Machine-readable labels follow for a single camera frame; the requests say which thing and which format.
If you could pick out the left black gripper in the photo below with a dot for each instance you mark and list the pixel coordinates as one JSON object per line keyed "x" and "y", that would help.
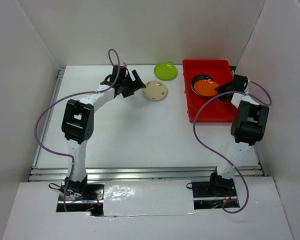
{"x": 138, "y": 81}

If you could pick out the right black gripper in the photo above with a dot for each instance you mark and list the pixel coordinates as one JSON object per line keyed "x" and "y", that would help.
{"x": 221, "y": 88}

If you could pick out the orange plate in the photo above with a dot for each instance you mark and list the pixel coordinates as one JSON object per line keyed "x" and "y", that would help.
{"x": 205, "y": 88}

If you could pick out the black plate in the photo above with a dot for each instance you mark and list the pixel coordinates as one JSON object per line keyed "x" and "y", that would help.
{"x": 200, "y": 77}

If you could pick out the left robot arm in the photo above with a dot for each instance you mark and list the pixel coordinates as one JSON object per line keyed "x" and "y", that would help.
{"x": 78, "y": 121}

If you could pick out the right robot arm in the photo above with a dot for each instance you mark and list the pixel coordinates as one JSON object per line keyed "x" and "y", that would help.
{"x": 248, "y": 128}

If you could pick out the cream plate with motifs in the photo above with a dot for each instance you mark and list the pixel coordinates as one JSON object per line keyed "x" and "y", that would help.
{"x": 155, "y": 90}

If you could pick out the lime green plate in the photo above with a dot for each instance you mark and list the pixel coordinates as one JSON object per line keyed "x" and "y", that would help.
{"x": 165, "y": 71}

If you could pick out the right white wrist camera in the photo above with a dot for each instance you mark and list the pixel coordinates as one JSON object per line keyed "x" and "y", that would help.
{"x": 248, "y": 86}

